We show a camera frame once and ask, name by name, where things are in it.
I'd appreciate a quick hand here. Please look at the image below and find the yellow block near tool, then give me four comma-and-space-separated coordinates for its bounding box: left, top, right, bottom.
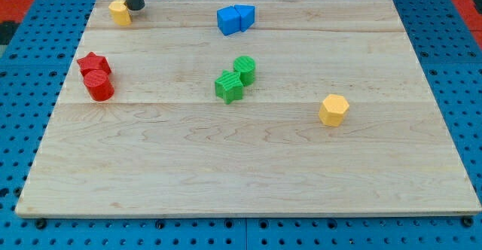
108, 0, 132, 26

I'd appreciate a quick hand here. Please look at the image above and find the green star block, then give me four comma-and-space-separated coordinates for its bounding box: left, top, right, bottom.
215, 70, 244, 105

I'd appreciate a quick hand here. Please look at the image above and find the yellow hexagon block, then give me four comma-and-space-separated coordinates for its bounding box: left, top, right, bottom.
319, 94, 349, 127

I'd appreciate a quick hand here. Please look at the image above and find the blue cube block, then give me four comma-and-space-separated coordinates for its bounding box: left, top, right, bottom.
217, 6, 241, 35

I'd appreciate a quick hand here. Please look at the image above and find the red star block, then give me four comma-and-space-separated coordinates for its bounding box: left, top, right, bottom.
76, 52, 111, 77

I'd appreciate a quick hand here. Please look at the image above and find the green cylinder block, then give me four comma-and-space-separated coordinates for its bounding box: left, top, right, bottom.
233, 56, 256, 87

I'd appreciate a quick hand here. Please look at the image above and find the blue triangular prism block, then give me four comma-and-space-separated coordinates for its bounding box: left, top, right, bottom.
234, 5, 255, 32

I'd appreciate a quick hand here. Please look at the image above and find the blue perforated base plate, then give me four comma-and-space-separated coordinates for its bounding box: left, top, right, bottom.
1, 0, 481, 249

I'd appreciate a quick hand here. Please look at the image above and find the light wooden board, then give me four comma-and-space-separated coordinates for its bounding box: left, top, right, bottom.
16, 0, 481, 219

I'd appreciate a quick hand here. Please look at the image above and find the red cylinder block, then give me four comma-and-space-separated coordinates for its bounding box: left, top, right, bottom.
84, 70, 114, 102

